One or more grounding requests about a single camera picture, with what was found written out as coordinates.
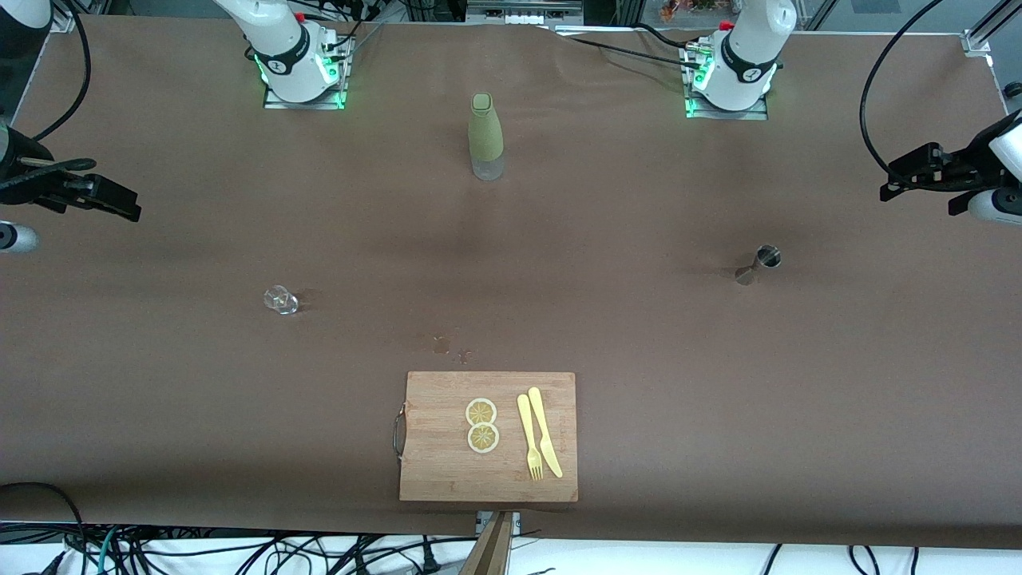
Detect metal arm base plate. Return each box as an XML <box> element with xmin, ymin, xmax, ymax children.
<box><xmin>263</xmin><ymin>36</ymin><xmax>350</xmax><ymax>110</ymax></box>
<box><xmin>685</xmin><ymin>44</ymin><xmax>769</xmax><ymax>121</ymax></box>

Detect yellow plastic knife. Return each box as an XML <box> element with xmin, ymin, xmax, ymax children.
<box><xmin>528</xmin><ymin>387</ymin><xmax>564</xmax><ymax>479</ymax></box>

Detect green sleeved glass bottle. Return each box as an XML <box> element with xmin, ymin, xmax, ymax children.
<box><xmin>468</xmin><ymin>93</ymin><xmax>505</xmax><ymax>181</ymax></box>

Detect yellow plastic fork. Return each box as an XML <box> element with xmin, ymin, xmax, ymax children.
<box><xmin>517</xmin><ymin>394</ymin><xmax>545</xmax><ymax>482</ymax></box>

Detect steel double jigger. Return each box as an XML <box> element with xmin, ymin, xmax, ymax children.
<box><xmin>735</xmin><ymin>245</ymin><xmax>782</xmax><ymax>286</ymax></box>

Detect black cable on table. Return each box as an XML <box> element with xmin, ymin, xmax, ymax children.
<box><xmin>551</xmin><ymin>22</ymin><xmax>707</xmax><ymax>71</ymax></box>

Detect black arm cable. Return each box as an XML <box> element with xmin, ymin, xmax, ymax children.
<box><xmin>860</xmin><ymin>0</ymin><xmax>947</xmax><ymax>173</ymax></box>
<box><xmin>30</xmin><ymin>0</ymin><xmax>93</xmax><ymax>143</ymax></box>

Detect spilled liquid drops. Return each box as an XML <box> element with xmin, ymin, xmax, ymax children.
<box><xmin>431</xmin><ymin>334</ymin><xmax>473</xmax><ymax>364</ymax></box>

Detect aluminium frame profile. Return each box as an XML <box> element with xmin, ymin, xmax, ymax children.
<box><xmin>962</xmin><ymin>0</ymin><xmax>1022</xmax><ymax>57</ymax></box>

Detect wooden cutting board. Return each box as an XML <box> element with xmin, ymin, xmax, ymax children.
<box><xmin>398</xmin><ymin>371</ymin><xmax>579</xmax><ymax>503</ymax></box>

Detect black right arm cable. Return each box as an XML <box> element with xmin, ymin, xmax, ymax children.
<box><xmin>30</xmin><ymin>0</ymin><xmax>93</xmax><ymax>143</ymax></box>

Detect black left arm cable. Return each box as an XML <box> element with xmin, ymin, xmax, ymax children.
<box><xmin>860</xmin><ymin>0</ymin><xmax>947</xmax><ymax>173</ymax></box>

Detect black looped floor cable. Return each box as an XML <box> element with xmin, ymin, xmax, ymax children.
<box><xmin>0</xmin><ymin>482</ymin><xmax>87</xmax><ymax>575</ymax></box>

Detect brown table cover sheet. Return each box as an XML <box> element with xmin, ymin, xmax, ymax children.
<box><xmin>0</xmin><ymin>14</ymin><xmax>1022</xmax><ymax>550</ymax></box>

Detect black cable tangle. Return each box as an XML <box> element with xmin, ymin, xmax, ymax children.
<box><xmin>112</xmin><ymin>531</ymin><xmax>448</xmax><ymax>575</ymax></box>

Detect grey metal rack unit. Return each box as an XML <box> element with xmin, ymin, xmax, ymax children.
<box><xmin>465</xmin><ymin>0</ymin><xmax>585</xmax><ymax>29</ymax></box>

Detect wooden post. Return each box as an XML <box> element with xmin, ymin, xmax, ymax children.
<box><xmin>461</xmin><ymin>513</ymin><xmax>513</xmax><ymax>575</ymax></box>

